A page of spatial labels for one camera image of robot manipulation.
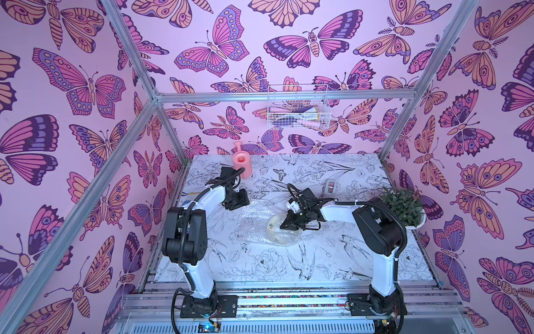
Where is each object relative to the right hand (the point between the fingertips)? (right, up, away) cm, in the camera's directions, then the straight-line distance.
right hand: (280, 225), depth 93 cm
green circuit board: (-27, -31, -20) cm, 46 cm away
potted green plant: (+48, +11, -13) cm, 51 cm away
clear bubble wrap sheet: (-10, +1, +3) cm, 10 cm away
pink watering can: (-20, +31, +16) cm, 40 cm away
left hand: (-15, +10, +3) cm, 18 cm away
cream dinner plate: (0, -4, -5) cm, 6 cm away
